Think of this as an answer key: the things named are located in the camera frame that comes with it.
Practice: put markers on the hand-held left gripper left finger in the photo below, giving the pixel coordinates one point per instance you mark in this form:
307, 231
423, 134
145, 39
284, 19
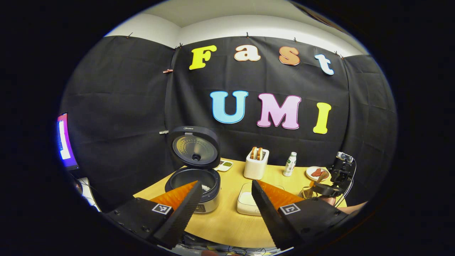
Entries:
179, 217

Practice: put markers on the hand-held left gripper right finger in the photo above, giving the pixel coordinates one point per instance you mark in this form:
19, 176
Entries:
270, 213

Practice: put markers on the clear plastic rice box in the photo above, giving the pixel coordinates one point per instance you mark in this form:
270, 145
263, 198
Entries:
245, 199

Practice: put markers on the dark lidded rice cooker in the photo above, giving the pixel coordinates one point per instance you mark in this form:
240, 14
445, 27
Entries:
195, 149

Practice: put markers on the red meat slice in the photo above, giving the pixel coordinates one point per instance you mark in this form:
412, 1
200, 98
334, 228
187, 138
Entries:
315, 172
325, 175

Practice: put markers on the white round plate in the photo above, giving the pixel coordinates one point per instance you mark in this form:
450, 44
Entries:
309, 176

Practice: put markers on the white toaster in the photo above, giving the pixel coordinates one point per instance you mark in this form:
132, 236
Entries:
255, 169

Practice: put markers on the white drink bottle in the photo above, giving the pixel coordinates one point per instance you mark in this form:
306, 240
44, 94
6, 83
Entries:
289, 165

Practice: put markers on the toast bread slice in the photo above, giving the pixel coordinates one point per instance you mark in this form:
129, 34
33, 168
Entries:
260, 153
253, 153

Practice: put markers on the white sectioned bean dish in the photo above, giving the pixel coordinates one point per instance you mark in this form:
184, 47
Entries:
224, 165

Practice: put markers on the white side desk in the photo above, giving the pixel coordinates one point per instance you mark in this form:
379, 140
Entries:
89, 195

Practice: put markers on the black backdrop cloth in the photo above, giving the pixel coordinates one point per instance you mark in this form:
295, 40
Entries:
124, 106

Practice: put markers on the computer monitor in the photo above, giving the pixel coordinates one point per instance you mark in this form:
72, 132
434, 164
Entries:
65, 142

